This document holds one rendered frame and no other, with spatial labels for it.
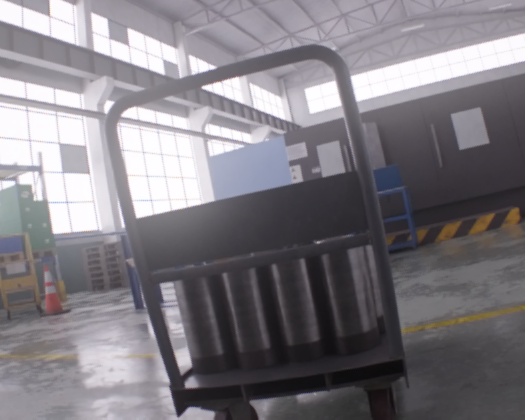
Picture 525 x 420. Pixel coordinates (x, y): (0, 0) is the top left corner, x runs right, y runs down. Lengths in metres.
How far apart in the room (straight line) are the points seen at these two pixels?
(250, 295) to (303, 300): 0.13
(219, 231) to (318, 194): 0.23
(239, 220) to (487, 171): 6.34
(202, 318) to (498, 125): 6.46
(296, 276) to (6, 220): 8.60
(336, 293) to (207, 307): 0.33
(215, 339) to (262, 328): 0.13
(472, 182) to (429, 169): 0.68
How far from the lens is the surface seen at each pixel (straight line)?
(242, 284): 1.23
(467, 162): 7.26
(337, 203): 1.04
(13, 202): 9.37
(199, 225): 1.10
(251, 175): 7.95
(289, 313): 1.22
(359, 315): 1.21
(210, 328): 1.28
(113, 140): 1.15
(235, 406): 1.35
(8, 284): 7.61
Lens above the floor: 0.59
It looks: 4 degrees up
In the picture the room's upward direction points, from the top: 11 degrees counter-clockwise
